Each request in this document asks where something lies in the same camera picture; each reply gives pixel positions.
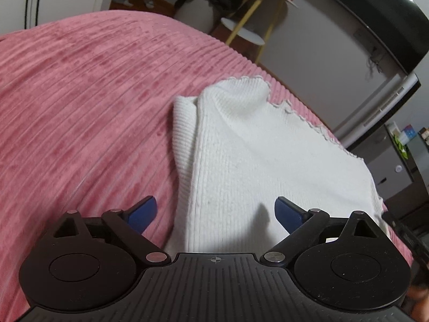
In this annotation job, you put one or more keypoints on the white ribbed knit sweater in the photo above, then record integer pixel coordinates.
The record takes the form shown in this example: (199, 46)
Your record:
(254, 161)

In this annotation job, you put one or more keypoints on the pink ribbed blanket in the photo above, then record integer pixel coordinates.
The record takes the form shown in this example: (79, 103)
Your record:
(87, 114)

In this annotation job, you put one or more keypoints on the grey cabinet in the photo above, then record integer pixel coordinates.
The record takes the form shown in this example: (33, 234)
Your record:
(378, 169)

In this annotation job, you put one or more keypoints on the green packet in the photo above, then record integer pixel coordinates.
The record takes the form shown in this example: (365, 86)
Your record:
(400, 142)

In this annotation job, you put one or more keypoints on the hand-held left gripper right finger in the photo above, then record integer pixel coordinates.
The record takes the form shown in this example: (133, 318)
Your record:
(286, 213)

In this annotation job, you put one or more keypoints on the white round pouf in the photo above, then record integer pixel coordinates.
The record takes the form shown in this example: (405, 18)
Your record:
(196, 15)

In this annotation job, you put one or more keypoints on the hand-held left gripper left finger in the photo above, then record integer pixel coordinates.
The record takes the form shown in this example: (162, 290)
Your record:
(142, 213)

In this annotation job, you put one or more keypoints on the round yellow-legged side table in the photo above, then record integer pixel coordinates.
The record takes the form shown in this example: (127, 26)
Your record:
(244, 34)

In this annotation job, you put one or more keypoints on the blue box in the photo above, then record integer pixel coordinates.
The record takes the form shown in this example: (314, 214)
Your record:
(408, 134)

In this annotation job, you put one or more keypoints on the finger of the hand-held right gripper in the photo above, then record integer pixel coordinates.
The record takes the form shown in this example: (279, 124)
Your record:
(405, 234)

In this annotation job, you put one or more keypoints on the black television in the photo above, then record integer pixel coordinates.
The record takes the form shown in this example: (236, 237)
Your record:
(385, 16)

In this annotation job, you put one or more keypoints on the white slipper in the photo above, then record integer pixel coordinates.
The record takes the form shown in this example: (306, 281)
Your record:
(123, 2)
(149, 3)

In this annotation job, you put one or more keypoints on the white tower fan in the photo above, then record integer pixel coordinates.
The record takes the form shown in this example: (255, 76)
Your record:
(378, 110)

